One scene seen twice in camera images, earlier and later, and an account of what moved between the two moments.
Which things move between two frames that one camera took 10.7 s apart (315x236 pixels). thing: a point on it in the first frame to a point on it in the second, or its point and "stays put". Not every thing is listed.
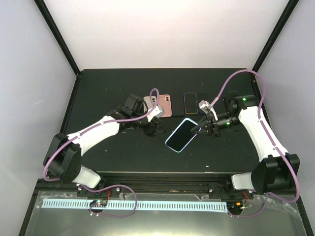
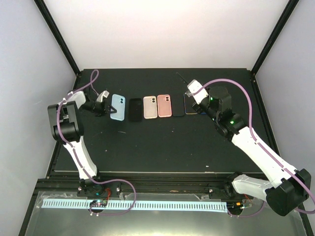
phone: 147,100 stays put
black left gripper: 151,132 to 105,109
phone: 182,135 to 118,103
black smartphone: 190,103 stays put
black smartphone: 178,104 stays put
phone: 165,101 stays put
